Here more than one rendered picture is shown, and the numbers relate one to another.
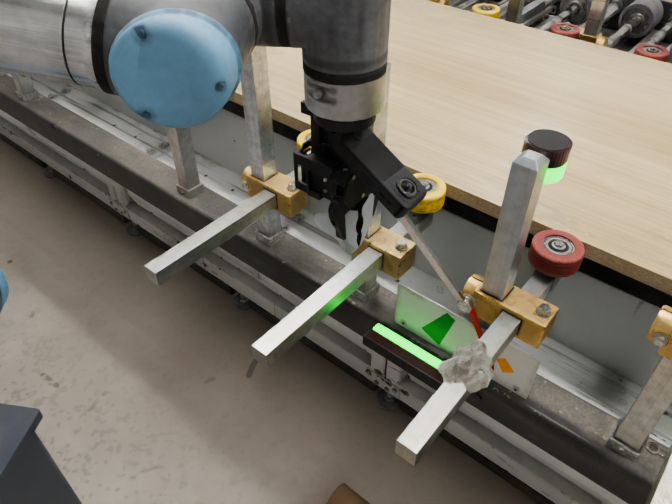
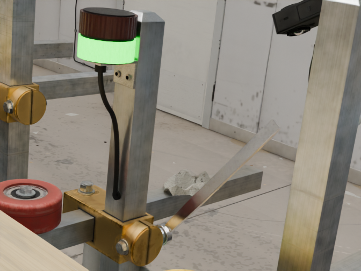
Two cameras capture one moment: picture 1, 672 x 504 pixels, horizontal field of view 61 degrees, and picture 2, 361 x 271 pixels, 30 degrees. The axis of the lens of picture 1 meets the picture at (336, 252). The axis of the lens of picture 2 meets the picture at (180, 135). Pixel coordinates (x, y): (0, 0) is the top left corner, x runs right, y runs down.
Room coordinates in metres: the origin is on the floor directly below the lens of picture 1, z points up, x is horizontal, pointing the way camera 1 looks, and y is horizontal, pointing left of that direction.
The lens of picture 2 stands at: (1.34, -0.14, 1.20)
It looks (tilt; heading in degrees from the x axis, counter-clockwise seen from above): 17 degrees down; 184
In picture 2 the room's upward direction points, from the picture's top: 7 degrees clockwise
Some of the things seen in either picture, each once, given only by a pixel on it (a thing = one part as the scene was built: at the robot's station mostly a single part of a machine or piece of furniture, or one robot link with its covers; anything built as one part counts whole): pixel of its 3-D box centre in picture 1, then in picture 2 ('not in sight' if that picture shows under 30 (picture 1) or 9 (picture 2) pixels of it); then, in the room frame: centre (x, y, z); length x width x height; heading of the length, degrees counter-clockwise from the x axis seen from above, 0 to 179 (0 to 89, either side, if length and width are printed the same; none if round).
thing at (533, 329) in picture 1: (507, 306); (109, 225); (0.60, -0.26, 0.85); 0.14 x 0.06 x 0.05; 50
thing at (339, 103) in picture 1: (343, 89); not in sight; (0.59, -0.01, 1.21); 0.10 x 0.09 x 0.05; 142
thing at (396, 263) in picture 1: (375, 245); not in sight; (0.76, -0.07, 0.83); 0.14 x 0.06 x 0.05; 50
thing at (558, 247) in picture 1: (550, 269); (23, 235); (0.68, -0.35, 0.85); 0.08 x 0.08 x 0.11
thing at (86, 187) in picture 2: (544, 309); (86, 187); (0.57, -0.30, 0.88); 0.02 x 0.02 x 0.01
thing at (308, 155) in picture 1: (339, 150); not in sight; (0.59, 0.00, 1.13); 0.09 x 0.08 x 0.12; 52
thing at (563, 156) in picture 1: (546, 147); (108, 23); (0.65, -0.28, 1.10); 0.06 x 0.06 x 0.02
